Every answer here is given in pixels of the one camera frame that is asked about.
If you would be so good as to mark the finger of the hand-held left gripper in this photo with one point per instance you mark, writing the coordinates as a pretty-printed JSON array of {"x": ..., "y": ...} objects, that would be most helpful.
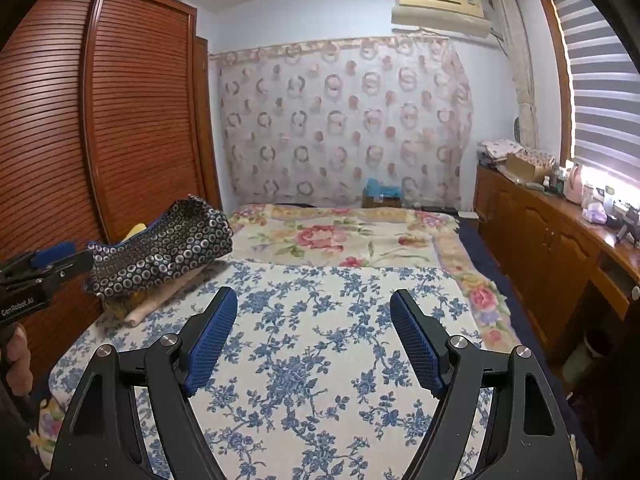
[
  {"x": 70, "y": 266},
  {"x": 52, "y": 252}
]

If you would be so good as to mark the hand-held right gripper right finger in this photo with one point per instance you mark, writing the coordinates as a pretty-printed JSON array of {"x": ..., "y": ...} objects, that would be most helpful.
[{"x": 420, "y": 345}]

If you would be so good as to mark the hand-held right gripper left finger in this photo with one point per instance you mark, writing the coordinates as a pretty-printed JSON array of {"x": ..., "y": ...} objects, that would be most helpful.
[{"x": 210, "y": 340}]

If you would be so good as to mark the dark blue patterned satin top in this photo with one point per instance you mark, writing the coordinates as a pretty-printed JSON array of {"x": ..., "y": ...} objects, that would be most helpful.
[{"x": 165, "y": 245}]

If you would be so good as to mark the person's left hand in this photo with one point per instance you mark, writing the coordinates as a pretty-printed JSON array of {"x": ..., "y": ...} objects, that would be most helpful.
[{"x": 17, "y": 360}]

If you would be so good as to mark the folded beige garment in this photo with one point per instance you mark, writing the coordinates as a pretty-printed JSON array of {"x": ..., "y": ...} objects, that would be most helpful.
[{"x": 160, "y": 297}]

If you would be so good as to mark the folded yellow patterned garment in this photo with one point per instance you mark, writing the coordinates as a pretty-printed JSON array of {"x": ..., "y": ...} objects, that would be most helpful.
[{"x": 122, "y": 306}]

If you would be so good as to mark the yellow plush toy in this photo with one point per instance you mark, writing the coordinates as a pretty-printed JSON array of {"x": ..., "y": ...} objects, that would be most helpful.
[{"x": 136, "y": 232}]

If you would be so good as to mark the blue floral white sheet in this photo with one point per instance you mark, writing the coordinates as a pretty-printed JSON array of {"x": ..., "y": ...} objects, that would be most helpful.
[{"x": 310, "y": 335}]

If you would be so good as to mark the navy bed sheet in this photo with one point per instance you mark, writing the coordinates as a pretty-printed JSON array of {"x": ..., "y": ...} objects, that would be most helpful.
[{"x": 525, "y": 360}]

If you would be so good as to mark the pink floral blanket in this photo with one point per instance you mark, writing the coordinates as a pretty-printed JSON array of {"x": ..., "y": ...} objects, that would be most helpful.
[{"x": 350, "y": 240}]

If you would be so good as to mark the small cardboard box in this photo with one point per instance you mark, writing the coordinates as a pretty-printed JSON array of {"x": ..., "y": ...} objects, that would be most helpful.
[{"x": 382, "y": 202}]

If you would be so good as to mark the wooden side cabinet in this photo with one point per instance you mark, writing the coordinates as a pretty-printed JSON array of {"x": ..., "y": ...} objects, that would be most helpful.
[{"x": 540, "y": 240}]

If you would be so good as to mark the teal cloth bundle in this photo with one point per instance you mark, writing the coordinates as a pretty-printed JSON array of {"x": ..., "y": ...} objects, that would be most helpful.
[{"x": 382, "y": 187}]

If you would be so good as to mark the white waste bin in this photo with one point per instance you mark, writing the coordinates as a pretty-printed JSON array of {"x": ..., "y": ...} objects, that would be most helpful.
[{"x": 585, "y": 360}]

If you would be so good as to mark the wooden louvered wardrobe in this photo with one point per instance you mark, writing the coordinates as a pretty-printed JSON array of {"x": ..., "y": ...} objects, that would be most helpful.
[{"x": 140, "y": 110}]

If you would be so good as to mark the open cardboard box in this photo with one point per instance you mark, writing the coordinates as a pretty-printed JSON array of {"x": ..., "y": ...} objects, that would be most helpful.
[{"x": 527, "y": 166}]

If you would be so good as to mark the folded patterned cloth stack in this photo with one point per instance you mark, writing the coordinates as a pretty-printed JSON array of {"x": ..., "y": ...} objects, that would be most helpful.
[{"x": 500, "y": 149}]

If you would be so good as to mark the crumpled white plastic bag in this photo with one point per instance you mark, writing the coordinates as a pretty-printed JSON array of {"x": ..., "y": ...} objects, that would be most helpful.
[{"x": 595, "y": 212}]

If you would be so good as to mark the pink kettle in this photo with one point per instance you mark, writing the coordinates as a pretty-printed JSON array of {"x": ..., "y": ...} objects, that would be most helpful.
[{"x": 575, "y": 185}]

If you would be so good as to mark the dark green oval fan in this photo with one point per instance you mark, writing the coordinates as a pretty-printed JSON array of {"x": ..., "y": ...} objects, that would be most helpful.
[{"x": 518, "y": 132}]

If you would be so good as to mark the beige rolled curtain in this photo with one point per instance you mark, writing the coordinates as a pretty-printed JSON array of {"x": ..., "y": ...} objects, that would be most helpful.
[{"x": 515, "y": 60}]

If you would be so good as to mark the striped window blind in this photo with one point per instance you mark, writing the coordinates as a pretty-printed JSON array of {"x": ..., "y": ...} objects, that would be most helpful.
[{"x": 600, "y": 85}]

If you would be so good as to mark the white air conditioner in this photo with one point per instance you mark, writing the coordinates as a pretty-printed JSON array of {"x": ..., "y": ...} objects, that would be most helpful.
[{"x": 440, "y": 15}]

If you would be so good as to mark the circle patterned wall cloth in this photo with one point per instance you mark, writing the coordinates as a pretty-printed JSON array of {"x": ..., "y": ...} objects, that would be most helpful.
[{"x": 340, "y": 125}]

